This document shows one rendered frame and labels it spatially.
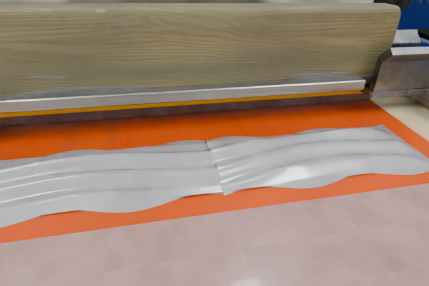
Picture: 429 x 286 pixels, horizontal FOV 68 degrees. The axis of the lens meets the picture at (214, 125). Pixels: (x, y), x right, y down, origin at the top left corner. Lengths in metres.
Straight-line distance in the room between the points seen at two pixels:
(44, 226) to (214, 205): 0.10
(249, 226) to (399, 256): 0.09
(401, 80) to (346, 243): 0.20
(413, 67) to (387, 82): 0.03
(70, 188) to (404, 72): 0.31
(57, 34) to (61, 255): 0.16
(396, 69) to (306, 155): 0.13
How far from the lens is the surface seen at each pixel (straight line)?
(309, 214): 0.22
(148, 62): 0.28
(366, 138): 0.32
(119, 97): 0.27
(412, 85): 0.38
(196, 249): 0.19
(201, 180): 0.23
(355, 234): 0.22
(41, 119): 0.32
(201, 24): 0.27
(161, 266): 0.19
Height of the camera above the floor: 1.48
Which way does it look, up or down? 60 degrees down
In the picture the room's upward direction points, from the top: 17 degrees clockwise
